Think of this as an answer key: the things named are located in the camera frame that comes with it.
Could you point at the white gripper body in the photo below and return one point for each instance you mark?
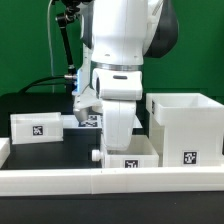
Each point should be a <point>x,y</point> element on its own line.
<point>118,120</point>

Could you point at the white front drawer tray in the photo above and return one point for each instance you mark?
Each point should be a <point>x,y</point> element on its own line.
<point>140,154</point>

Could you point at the white drawer tray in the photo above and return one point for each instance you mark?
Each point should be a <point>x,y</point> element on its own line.
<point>140,154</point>
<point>36,127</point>

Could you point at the white drawer cabinet box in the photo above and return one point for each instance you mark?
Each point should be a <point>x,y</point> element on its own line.
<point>186,129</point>

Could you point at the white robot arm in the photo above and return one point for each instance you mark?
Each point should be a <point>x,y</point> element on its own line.
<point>118,35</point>

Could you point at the white fiducial marker sheet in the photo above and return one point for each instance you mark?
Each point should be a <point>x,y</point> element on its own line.
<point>93,122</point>

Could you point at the white left barrier rail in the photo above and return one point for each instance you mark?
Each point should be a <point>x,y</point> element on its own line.
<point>4,150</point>

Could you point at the white barrier rail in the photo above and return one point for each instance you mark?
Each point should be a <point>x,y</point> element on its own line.
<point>113,180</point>
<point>4,150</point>

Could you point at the white front barrier rail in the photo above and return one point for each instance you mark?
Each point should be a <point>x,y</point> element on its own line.
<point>113,180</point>

